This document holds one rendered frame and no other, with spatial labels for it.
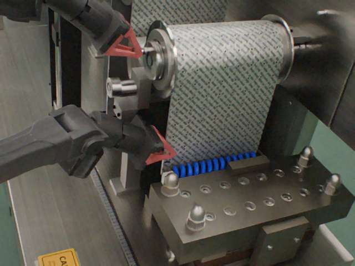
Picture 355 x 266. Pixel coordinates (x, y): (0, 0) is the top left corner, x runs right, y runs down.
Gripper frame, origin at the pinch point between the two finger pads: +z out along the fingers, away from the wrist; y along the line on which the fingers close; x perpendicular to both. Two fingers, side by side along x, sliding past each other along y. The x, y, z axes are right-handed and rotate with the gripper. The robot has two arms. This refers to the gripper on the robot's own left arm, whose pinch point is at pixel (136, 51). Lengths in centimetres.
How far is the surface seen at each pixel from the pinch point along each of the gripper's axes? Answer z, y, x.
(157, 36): 0.7, 0.9, 4.7
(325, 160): 204, -79, 5
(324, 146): 211, -92, 11
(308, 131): 64, -5, 11
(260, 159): 33.2, 13.0, -0.2
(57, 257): 7.0, 15.9, -38.0
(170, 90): 5.8, 7.9, -0.6
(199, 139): 20.3, 8.1, -5.3
